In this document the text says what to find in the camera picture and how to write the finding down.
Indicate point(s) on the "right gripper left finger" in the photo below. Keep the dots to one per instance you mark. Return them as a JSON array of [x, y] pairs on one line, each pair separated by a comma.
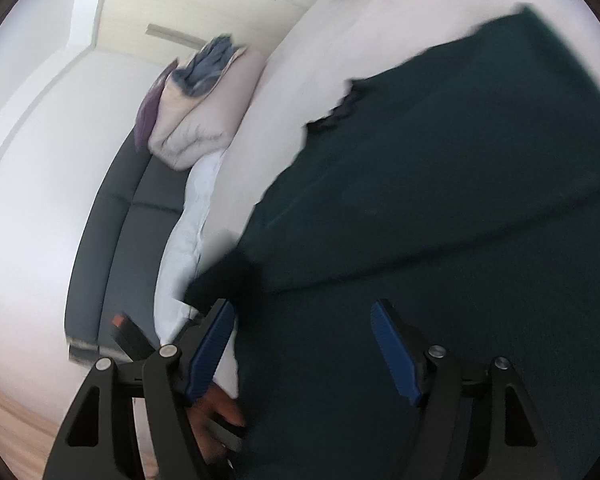
[[97, 439]]

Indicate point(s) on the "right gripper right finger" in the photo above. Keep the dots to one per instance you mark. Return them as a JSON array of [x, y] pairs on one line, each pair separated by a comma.
[[474, 420]]

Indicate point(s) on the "dark green knitted sweater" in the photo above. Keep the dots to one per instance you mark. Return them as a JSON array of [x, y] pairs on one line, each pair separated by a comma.
[[464, 187]]

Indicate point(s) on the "left human hand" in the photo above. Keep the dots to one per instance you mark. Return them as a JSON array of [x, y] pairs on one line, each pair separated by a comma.
[[214, 402]]

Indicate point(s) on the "dark grey sofa bench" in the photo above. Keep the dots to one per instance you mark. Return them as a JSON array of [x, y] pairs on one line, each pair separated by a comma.
[[116, 267]]

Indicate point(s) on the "white duvet edge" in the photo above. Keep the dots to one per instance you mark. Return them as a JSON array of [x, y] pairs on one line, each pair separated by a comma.
[[181, 257]]

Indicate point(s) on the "folded beige duvet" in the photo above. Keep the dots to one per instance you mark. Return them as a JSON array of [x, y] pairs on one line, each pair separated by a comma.
[[189, 127]]

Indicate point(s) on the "purple cushion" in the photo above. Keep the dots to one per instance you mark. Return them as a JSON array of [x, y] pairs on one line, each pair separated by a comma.
[[147, 113]]

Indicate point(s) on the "blue grey crumpled cloth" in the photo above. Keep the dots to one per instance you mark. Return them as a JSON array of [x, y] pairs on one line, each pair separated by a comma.
[[205, 68]]

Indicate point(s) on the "white bed sheet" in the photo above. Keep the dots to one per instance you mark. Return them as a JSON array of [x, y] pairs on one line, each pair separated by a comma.
[[335, 44]]

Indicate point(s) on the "cream wardrobe with handles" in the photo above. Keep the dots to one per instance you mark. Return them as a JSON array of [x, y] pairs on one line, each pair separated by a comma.
[[158, 31]]

